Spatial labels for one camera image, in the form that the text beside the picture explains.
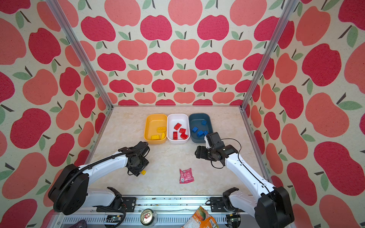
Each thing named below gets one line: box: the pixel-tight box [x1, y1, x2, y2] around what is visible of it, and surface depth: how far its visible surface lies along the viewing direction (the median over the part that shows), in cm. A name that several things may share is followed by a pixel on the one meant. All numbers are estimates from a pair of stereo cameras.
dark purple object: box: [68, 219, 88, 228], surface depth 67 cm
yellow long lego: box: [156, 126, 167, 133], surface depth 106 cm
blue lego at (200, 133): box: [196, 130, 205, 138], surface depth 103 cm
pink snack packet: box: [179, 167, 195, 184], surface depth 85 cm
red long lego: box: [172, 131, 178, 141], surface depth 103 cm
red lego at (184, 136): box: [180, 133, 189, 140], surface depth 103 cm
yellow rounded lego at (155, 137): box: [151, 134, 161, 141], surface depth 102 cm
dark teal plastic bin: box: [188, 113, 214, 144], surface depth 107 cm
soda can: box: [140, 208, 158, 227], surface depth 63 cm
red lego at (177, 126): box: [173, 122, 183, 131], surface depth 110 cm
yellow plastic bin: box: [143, 113, 168, 145], surface depth 106 cm
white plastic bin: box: [166, 113, 191, 144], surface depth 109 cm
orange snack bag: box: [181, 205, 220, 228], surface depth 69 cm
